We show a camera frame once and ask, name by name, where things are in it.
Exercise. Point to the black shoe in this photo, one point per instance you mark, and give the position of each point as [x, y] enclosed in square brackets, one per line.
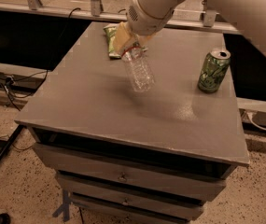
[5, 218]

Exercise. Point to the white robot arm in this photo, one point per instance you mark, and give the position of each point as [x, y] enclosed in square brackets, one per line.
[247, 16]

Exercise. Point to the clear plastic water bottle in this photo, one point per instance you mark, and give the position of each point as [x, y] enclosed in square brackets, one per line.
[138, 69]

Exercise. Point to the green chip bag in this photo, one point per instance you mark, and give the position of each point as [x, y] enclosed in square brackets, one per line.
[110, 31]

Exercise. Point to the black metal leg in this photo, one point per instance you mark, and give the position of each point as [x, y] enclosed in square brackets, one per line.
[2, 153]

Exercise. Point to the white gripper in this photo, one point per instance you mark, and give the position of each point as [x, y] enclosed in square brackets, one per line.
[143, 21]

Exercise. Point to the metal window railing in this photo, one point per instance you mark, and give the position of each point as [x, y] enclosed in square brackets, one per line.
[191, 15]

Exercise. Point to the green soda can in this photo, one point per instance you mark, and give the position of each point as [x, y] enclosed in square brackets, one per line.
[215, 66]

